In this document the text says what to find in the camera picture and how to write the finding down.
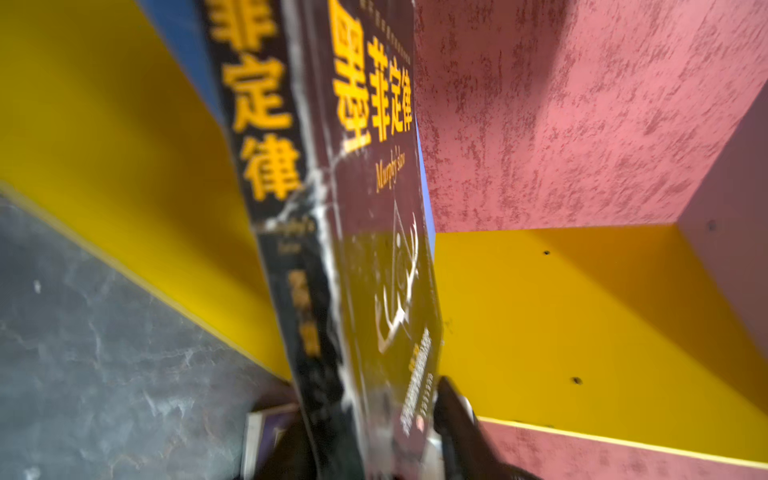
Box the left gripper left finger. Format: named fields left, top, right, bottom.
left=254, top=419, right=318, bottom=480

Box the black Murphy's law book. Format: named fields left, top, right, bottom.
left=197, top=1, right=442, bottom=479

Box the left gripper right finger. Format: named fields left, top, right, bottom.
left=434, top=376, right=538, bottom=480

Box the yellow pink blue bookshelf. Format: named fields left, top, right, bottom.
left=1, top=1, right=767, bottom=472

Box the small navy book left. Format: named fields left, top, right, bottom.
left=239, top=403, right=299, bottom=480

